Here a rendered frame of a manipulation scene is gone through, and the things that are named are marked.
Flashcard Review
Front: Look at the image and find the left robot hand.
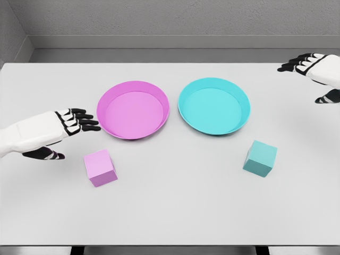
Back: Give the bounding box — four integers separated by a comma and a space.
15, 107, 102, 161

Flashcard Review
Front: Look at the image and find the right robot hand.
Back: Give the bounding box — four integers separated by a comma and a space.
277, 53, 340, 104

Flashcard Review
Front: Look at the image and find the pink cube block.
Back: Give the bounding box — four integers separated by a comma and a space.
83, 149, 118, 188

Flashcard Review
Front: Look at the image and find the pink round plate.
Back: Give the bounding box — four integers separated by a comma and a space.
96, 80, 170, 140

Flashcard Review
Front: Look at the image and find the teal cube block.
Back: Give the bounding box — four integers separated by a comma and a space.
242, 140, 278, 179

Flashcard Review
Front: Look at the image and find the cyan round plate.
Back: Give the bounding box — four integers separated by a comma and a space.
177, 77, 251, 137

